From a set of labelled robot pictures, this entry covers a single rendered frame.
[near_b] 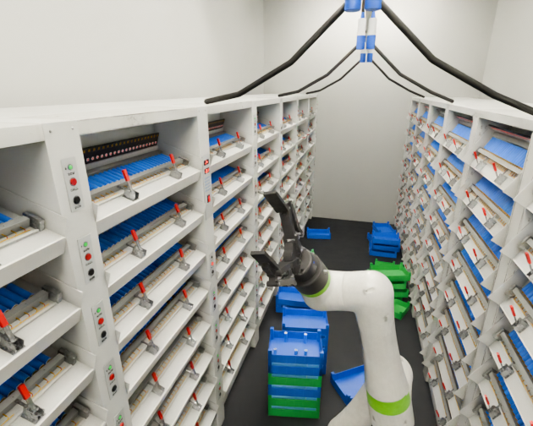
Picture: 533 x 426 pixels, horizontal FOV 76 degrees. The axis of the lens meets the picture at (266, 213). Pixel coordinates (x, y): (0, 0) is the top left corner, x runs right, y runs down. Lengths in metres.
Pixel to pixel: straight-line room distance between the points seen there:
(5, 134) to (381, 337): 0.92
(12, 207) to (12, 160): 0.12
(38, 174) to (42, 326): 0.34
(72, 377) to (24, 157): 0.56
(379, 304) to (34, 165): 0.83
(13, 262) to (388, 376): 0.90
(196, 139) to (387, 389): 1.08
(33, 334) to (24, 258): 0.18
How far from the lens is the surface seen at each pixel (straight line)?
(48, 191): 0.89
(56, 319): 0.97
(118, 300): 1.26
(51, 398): 1.06
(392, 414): 1.12
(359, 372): 2.66
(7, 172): 0.97
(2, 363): 0.90
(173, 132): 1.48
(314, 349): 2.15
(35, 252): 0.86
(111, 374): 1.17
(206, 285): 1.66
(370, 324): 0.92
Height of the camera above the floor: 1.82
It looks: 20 degrees down
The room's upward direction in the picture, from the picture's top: straight up
